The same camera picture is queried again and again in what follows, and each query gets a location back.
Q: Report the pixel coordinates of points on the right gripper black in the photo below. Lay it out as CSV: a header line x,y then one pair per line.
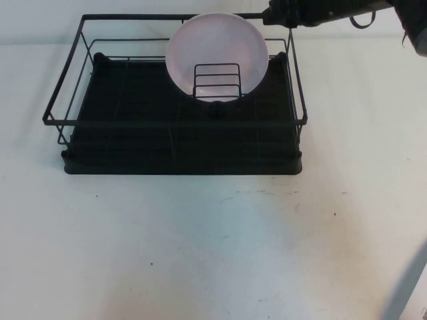
x,y
278,15

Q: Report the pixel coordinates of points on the pale pink round plate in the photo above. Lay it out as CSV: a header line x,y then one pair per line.
x,y
217,43

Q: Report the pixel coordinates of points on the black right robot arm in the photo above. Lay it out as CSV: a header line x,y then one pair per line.
x,y
333,13

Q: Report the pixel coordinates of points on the black plastic drain tray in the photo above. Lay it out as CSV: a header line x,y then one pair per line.
x,y
150,160

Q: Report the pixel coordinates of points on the white panel with label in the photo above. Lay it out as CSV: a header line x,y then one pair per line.
x,y
421,306

